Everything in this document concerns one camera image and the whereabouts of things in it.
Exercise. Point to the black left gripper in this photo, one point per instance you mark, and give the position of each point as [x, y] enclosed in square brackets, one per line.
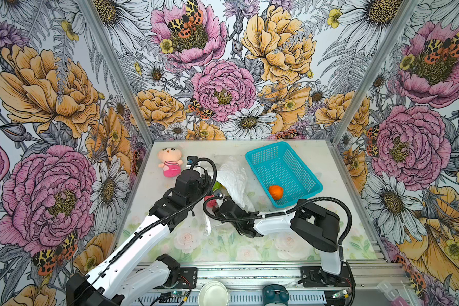
[206, 181]

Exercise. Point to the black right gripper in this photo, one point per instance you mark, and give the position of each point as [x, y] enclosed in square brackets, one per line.
[217, 212]

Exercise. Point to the white translucent plastic bag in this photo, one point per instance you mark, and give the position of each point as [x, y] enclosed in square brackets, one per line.
[233, 177]

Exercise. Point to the orange fruit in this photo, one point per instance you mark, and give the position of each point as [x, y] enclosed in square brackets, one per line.
[276, 192]

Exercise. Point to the teal plastic mesh basket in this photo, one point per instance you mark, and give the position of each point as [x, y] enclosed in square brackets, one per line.
[277, 164]

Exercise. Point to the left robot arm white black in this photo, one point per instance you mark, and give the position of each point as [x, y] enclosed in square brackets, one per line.
[114, 281]

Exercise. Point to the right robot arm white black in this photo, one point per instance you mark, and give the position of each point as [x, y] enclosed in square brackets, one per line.
[317, 226]

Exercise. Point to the pink red round fruit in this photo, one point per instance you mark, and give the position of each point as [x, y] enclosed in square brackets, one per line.
[210, 203]

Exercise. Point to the green fruit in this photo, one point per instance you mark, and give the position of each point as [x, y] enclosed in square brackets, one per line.
[217, 186]

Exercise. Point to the pink plush doll toy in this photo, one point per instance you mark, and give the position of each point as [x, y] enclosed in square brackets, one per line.
[171, 161]

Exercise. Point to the white round cup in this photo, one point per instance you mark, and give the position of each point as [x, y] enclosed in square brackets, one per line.
[213, 293]

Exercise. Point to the dark teal round container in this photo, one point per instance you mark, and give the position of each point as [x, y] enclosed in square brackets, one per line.
[275, 295]

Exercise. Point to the pink object bottom right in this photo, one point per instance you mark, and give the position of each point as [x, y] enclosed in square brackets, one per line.
[392, 294]

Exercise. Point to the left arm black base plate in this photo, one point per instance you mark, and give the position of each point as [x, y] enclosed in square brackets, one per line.
[179, 277]

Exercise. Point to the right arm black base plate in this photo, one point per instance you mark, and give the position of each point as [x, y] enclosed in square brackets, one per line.
[314, 277]

